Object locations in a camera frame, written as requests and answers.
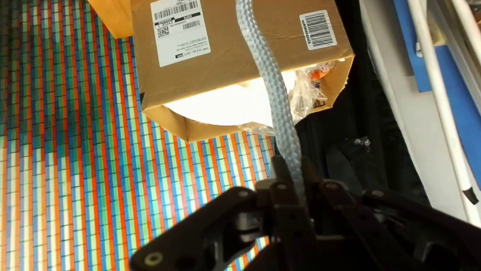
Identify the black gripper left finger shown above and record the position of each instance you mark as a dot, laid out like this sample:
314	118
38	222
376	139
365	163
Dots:
278	175

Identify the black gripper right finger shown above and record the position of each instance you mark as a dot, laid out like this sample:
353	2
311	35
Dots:
311	178

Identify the black curtain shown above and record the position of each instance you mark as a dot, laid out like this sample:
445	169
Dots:
365	115

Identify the cardboard box white labels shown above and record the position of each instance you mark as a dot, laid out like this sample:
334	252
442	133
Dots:
226	65

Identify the white thin pole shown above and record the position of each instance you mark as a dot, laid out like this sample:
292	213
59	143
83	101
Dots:
438	85
466	20

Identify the multicolour striped backdrop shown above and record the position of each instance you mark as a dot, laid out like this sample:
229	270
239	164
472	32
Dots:
65	151

